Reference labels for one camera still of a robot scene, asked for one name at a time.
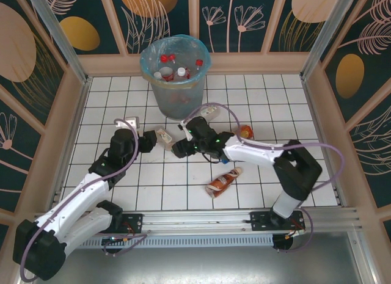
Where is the clear bottle white illustrated label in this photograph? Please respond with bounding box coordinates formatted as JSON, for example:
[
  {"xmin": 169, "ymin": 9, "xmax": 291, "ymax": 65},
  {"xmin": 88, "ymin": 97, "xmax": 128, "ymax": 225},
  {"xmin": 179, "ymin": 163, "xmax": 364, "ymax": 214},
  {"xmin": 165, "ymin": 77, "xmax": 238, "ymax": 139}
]
[{"xmin": 155, "ymin": 126, "xmax": 177, "ymax": 154}]

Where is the orange juice bottle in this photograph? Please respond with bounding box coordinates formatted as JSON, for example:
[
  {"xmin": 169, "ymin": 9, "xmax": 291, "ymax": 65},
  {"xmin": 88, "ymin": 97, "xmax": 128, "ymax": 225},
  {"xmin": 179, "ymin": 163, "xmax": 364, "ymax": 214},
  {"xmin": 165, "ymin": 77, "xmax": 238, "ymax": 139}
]
[{"xmin": 236, "ymin": 124, "xmax": 255, "ymax": 140}]

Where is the brown drink bottle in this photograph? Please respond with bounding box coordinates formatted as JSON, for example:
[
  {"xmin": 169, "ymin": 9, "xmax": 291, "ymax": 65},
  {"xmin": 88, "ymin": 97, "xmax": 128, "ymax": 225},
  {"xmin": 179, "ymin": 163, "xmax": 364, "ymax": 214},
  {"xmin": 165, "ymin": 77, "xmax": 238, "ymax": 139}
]
[{"xmin": 205, "ymin": 167, "xmax": 244, "ymax": 200}]

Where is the blue plastic bin liner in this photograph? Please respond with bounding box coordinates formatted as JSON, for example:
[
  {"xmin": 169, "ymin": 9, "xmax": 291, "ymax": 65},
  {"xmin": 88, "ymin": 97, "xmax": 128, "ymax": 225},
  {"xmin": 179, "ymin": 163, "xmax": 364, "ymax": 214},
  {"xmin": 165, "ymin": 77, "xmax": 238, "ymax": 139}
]
[{"xmin": 139, "ymin": 35, "xmax": 213, "ymax": 89}]

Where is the clear bottle green cap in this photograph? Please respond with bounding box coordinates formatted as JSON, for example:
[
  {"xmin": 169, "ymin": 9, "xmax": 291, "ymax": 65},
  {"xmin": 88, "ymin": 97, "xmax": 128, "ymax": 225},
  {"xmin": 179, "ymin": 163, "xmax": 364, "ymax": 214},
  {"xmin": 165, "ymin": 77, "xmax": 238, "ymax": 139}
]
[{"xmin": 200, "ymin": 103, "xmax": 221, "ymax": 120}]

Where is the grey metal sheet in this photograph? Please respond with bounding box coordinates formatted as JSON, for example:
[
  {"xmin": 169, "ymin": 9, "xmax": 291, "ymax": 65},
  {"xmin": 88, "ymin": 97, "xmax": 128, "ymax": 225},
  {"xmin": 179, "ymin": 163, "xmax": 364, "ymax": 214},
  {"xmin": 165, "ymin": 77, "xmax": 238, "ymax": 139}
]
[{"xmin": 29, "ymin": 231, "xmax": 378, "ymax": 284}]

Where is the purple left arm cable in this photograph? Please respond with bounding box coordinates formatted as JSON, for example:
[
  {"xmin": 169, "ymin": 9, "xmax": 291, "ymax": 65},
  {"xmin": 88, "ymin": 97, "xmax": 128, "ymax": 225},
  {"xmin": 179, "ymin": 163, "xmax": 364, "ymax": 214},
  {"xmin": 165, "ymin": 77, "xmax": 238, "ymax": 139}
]
[{"xmin": 20, "ymin": 118, "xmax": 149, "ymax": 282}]

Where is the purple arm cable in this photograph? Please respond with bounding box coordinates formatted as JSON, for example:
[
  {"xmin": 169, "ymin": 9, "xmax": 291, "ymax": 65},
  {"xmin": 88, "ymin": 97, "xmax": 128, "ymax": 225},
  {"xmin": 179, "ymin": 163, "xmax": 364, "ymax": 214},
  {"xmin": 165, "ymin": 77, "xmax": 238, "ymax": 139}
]
[
  {"xmin": 20, "ymin": 118, "xmax": 149, "ymax": 282},
  {"xmin": 183, "ymin": 103, "xmax": 345, "ymax": 254}
]

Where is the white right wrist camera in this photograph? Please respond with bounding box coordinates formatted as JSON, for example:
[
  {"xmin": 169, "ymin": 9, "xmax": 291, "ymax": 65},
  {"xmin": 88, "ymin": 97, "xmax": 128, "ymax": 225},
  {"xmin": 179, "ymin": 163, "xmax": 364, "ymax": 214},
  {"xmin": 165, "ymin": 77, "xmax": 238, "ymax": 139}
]
[{"xmin": 178, "ymin": 118, "xmax": 194, "ymax": 142}]

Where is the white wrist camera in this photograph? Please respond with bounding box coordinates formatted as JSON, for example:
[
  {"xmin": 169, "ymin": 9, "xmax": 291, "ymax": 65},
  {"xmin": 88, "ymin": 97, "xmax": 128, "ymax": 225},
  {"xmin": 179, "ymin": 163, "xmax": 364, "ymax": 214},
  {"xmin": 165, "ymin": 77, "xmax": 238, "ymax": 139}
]
[
  {"xmin": 123, "ymin": 115, "xmax": 141, "ymax": 134},
  {"xmin": 178, "ymin": 118, "xmax": 194, "ymax": 142}
]

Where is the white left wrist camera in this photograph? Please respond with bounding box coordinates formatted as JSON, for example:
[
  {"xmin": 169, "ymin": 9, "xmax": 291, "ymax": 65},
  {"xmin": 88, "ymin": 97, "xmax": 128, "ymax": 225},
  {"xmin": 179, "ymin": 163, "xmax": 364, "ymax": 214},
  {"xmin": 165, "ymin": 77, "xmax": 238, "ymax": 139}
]
[{"xmin": 123, "ymin": 115, "xmax": 141, "ymax": 134}]

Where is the aluminium side rail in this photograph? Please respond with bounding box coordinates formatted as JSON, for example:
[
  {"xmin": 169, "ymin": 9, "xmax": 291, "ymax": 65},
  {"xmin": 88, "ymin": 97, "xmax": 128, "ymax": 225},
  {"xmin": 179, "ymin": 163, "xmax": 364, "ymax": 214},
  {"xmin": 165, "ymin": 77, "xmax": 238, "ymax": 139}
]
[
  {"xmin": 301, "ymin": 77, "xmax": 351, "ymax": 207},
  {"xmin": 47, "ymin": 77, "xmax": 93, "ymax": 212}
]

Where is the aluminium mounting rail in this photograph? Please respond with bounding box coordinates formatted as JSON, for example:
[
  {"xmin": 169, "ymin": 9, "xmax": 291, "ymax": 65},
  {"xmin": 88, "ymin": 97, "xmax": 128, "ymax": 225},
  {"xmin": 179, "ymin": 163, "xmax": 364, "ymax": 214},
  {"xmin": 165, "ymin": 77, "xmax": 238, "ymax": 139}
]
[{"xmin": 29, "ymin": 206, "xmax": 365, "ymax": 236}]

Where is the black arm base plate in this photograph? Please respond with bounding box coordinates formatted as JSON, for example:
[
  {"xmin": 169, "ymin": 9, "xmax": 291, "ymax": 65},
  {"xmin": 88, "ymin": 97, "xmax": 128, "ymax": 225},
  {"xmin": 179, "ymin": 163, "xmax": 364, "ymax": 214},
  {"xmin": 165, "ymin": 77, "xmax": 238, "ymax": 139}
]
[
  {"xmin": 249, "ymin": 210, "xmax": 306, "ymax": 233},
  {"xmin": 119, "ymin": 212, "xmax": 144, "ymax": 235}
]

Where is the slotted grey cable duct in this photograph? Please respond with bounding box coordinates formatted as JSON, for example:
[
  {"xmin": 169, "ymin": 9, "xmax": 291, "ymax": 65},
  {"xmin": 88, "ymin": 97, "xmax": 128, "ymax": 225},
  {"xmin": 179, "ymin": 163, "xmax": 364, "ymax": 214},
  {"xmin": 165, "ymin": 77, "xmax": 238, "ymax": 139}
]
[{"xmin": 65, "ymin": 235, "xmax": 275, "ymax": 249}]

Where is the aluminium frame post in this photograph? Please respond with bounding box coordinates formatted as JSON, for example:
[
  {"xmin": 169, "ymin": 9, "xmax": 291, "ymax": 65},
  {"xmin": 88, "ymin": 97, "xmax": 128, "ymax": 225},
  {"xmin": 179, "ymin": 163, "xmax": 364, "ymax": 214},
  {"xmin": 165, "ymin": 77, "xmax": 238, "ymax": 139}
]
[
  {"xmin": 26, "ymin": 0, "xmax": 93, "ymax": 85},
  {"xmin": 301, "ymin": 0, "xmax": 359, "ymax": 81}
]

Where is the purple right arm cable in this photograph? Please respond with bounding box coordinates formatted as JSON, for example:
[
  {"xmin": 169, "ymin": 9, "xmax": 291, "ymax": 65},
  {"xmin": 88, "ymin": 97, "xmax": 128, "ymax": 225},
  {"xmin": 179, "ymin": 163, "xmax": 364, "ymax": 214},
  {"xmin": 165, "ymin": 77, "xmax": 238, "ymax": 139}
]
[{"xmin": 183, "ymin": 103, "xmax": 345, "ymax": 254}]

